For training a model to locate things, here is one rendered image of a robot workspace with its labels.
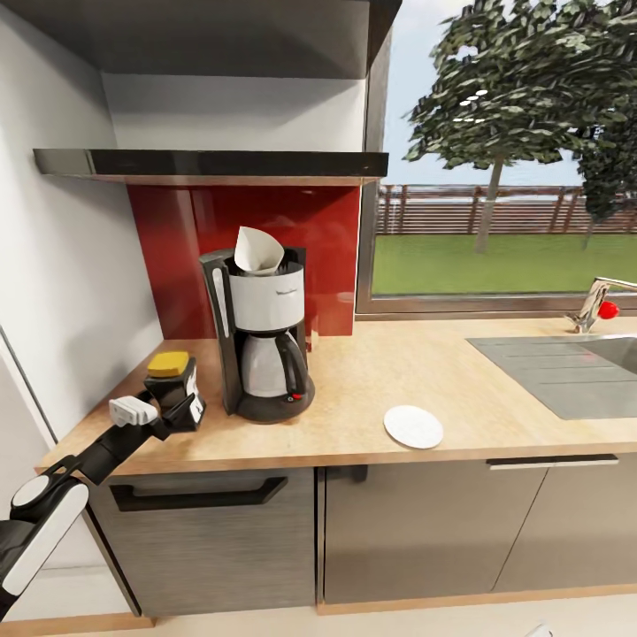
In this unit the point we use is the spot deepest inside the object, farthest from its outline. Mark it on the bottle of coffee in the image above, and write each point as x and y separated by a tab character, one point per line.
170	378

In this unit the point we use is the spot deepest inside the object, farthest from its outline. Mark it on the saucer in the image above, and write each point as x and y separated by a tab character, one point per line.
414	427

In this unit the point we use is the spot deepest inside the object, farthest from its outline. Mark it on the paper coffee filter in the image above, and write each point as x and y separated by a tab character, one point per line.
257	252

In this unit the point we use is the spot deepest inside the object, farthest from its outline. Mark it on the cabinet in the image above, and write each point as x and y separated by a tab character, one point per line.
397	531

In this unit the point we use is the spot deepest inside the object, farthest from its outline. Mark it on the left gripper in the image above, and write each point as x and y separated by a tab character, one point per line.
121	442

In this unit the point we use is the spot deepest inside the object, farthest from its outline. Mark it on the fixed window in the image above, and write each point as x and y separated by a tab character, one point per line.
511	130

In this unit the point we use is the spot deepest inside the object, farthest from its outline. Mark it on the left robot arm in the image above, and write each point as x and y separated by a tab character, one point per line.
45	508

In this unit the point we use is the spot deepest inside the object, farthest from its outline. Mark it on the fridge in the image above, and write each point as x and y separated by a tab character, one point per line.
77	312

